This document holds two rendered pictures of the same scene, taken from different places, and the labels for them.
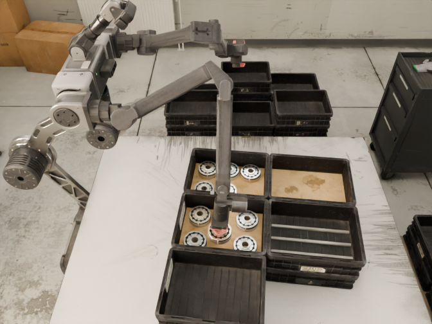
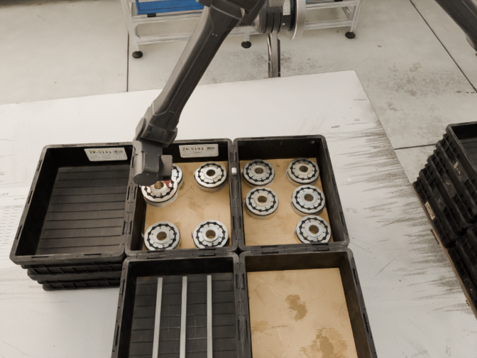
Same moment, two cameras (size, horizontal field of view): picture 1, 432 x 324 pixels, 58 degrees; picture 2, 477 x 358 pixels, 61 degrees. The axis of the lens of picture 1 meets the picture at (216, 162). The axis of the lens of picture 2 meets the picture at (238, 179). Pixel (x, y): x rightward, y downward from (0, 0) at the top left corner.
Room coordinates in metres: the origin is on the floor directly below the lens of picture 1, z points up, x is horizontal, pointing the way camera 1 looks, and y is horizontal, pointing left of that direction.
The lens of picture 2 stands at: (1.05, -0.70, 1.89)
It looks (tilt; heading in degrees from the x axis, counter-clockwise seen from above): 54 degrees down; 80
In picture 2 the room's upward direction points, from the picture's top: straight up
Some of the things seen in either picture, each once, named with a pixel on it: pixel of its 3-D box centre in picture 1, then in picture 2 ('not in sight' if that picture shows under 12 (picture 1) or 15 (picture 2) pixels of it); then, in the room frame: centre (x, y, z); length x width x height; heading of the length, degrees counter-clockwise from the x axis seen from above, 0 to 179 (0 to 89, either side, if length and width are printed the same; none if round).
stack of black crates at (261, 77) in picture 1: (244, 94); not in sight; (2.71, -0.25, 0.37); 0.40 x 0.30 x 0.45; 88
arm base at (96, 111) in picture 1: (99, 111); not in sight; (1.13, 0.42, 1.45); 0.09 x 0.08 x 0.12; 178
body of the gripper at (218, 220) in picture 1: (220, 213); (150, 161); (0.94, -0.02, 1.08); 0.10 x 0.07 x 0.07; 172
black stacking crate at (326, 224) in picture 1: (311, 237); (181, 339); (0.95, -0.42, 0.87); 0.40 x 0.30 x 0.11; 83
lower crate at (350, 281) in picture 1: (308, 250); not in sight; (0.95, -0.42, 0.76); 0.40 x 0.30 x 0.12; 83
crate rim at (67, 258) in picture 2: (213, 286); (80, 197); (0.71, 0.02, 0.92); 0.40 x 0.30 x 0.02; 83
